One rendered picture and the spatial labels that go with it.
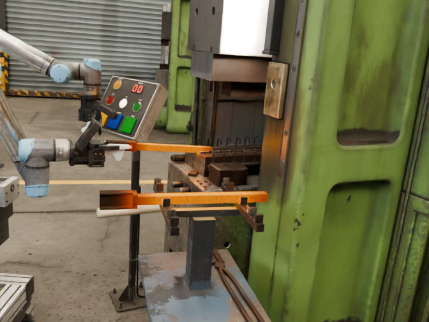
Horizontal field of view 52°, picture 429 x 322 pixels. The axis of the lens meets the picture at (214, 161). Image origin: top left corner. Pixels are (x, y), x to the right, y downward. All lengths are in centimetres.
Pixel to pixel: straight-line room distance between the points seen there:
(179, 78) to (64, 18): 368
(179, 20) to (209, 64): 495
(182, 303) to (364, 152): 73
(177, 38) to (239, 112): 463
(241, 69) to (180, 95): 502
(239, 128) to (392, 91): 70
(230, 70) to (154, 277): 76
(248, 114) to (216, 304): 99
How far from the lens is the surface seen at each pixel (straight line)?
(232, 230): 159
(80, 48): 957
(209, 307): 120
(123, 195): 113
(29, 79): 971
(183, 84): 659
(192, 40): 173
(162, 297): 123
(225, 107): 189
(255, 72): 164
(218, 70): 156
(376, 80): 152
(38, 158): 150
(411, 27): 157
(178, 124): 662
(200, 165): 166
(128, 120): 203
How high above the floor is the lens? 141
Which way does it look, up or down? 15 degrees down
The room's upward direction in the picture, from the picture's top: 5 degrees clockwise
